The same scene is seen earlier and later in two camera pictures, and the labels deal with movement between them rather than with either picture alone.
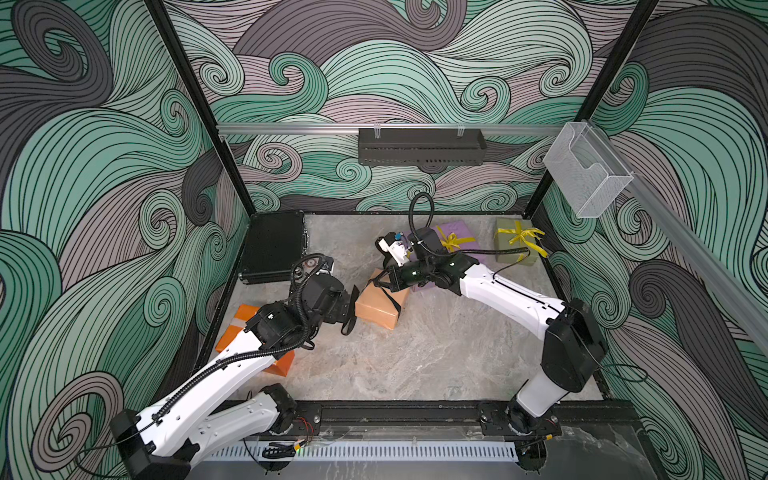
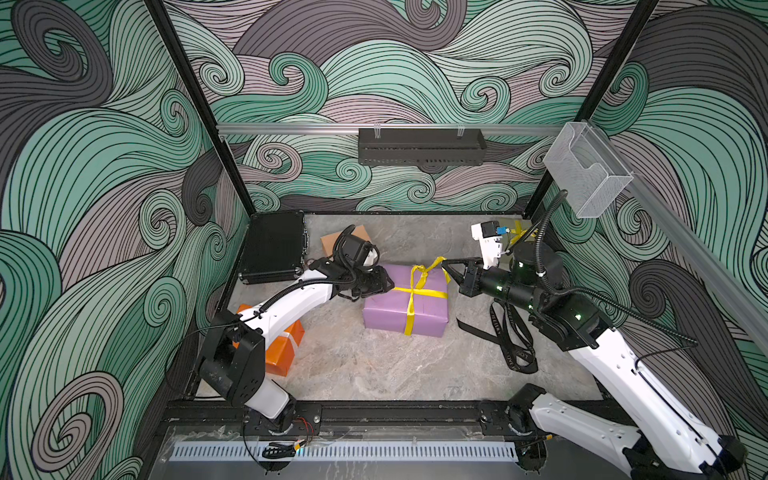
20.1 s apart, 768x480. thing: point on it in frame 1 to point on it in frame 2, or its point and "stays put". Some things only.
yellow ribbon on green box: [523, 235] stays put
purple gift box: [454, 236] to [417, 304]
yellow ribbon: [451, 241] to [418, 277]
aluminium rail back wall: [389, 128] stays put
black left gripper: [337, 310] to [379, 275]
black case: [275, 241] stays put
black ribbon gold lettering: [392, 301] to [510, 331]
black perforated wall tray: [421, 146] stays put
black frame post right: [607, 80] stays put
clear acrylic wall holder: [587, 172] stays put
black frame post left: [170, 36] stays put
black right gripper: [395, 282] to [470, 280]
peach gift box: [374, 306] to [328, 242]
